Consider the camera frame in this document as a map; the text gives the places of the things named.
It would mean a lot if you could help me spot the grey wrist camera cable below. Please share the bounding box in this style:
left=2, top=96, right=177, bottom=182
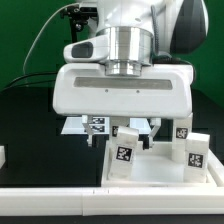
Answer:
left=150, top=4, right=193, bottom=66

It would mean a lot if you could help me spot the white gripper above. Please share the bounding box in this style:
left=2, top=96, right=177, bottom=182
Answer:
left=53, top=63, right=193, bottom=150

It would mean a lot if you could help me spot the white square table top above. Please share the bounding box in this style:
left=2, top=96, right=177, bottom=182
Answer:
left=101, top=142, right=218, bottom=188

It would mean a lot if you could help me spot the white fence bar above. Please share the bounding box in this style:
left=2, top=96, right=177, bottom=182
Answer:
left=208, top=157, right=224, bottom=187
left=0, top=187, right=224, bottom=216

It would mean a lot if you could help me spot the white base sheet with tag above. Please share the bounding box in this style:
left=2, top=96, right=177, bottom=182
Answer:
left=61, top=117, right=151, bottom=135

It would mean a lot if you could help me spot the white front fence bar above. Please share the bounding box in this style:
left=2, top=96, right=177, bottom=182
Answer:
left=0, top=187, right=224, bottom=216

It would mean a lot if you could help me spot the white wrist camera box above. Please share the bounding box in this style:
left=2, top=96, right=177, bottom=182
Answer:
left=63, top=35, right=110, bottom=63

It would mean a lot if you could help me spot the white left fence stub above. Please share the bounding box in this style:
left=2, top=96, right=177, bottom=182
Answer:
left=0, top=146, right=6, bottom=169

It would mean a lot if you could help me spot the black cable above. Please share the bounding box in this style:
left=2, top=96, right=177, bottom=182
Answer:
left=0, top=79, right=58, bottom=94
left=4, top=71, right=59, bottom=89

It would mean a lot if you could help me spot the grey camera on stand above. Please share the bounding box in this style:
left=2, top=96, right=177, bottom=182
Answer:
left=60, top=1, right=97, bottom=17

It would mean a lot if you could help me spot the white right fence bar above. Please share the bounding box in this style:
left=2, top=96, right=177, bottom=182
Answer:
left=208, top=157, right=224, bottom=187

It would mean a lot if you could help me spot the black cable upper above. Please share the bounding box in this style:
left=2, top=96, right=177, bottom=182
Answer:
left=4, top=71, right=59, bottom=89

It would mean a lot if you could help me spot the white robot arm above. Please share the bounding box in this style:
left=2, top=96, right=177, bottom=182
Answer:
left=53, top=0, right=208, bottom=137

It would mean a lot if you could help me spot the black camera stand pole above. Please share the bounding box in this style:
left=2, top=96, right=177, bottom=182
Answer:
left=70, top=18, right=82, bottom=43

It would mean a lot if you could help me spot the black cable lower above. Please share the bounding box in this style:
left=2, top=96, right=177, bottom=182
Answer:
left=0, top=79, right=58, bottom=94

